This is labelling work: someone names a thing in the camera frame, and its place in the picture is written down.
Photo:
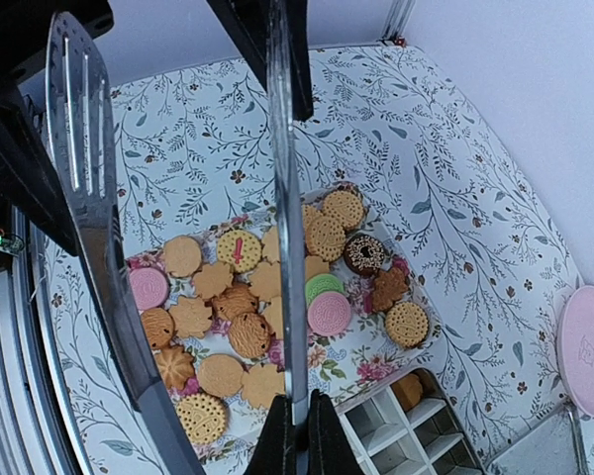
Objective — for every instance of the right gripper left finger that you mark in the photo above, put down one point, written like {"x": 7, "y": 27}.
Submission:
{"x": 27, "y": 177}

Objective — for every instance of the metal tongs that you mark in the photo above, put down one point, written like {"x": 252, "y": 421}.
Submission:
{"x": 82, "y": 147}

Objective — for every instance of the floral cookie tray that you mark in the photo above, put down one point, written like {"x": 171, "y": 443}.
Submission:
{"x": 222, "y": 334}

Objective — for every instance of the compartment tin box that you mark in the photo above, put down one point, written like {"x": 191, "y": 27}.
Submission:
{"x": 428, "y": 439}

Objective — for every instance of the floral tablecloth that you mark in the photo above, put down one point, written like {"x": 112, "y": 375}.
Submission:
{"x": 193, "y": 153}

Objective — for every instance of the pink round cookie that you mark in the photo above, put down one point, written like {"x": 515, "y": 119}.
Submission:
{"x": 149, "y": 286}

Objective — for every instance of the swirl butter cookie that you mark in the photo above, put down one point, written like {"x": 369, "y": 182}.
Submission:
{"x": 175, "y": 366}

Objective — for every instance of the chocolate sprinkle donut cookie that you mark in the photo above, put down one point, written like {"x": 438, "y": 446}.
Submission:
{"x": 364, "y": 254}

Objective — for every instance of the green sandwich cookie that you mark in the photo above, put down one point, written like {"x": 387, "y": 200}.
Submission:
{"x": 321, "y": 283}

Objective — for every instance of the pink sandwich cookie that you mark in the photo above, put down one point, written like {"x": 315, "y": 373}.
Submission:
{"x": 329, "y": 314}

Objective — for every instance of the round cream sandwich cookie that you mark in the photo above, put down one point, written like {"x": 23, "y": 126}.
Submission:
{"x": 204, "y": 417}

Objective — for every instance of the round biscuit top right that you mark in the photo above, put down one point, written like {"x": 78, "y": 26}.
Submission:
{"x": 407, "y": 324}

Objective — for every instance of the pink plate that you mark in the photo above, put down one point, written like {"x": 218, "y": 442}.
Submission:
{"x": 575, "y": 348}

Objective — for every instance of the metal tin lid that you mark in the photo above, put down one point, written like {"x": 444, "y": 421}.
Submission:
{"x": 554, "y": 446}

